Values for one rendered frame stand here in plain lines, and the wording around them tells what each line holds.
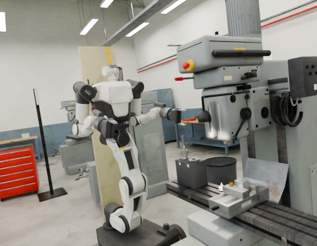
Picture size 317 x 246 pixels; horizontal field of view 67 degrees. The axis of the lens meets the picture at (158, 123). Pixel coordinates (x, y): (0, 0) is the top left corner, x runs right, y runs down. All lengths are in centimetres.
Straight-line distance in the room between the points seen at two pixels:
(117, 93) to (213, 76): 71
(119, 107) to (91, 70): 123
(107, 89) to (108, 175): 151
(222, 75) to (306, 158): 79
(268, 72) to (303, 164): 61
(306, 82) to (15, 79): 952
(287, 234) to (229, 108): 66
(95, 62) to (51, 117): 732
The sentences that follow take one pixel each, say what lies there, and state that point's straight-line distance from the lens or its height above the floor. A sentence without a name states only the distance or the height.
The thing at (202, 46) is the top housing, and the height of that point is 184.
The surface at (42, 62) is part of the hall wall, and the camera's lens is 1031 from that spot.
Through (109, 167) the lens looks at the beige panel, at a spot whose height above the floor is 88.
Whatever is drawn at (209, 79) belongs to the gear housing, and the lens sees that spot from 140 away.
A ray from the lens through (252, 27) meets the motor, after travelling 166.
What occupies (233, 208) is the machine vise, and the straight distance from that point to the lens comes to 143.
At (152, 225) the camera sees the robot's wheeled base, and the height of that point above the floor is 57.
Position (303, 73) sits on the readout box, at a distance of 146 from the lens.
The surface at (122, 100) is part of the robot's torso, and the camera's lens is 176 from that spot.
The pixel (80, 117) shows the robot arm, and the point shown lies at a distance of 175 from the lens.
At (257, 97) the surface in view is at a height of 154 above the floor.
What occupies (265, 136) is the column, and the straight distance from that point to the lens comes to 182.
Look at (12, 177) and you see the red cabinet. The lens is 565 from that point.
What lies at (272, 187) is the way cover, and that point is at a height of 94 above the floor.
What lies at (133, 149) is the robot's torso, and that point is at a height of 126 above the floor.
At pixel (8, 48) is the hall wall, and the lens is 1034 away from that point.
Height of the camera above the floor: 159
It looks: 5 degrees down
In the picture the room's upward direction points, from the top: 7 degrees counter-clockwise
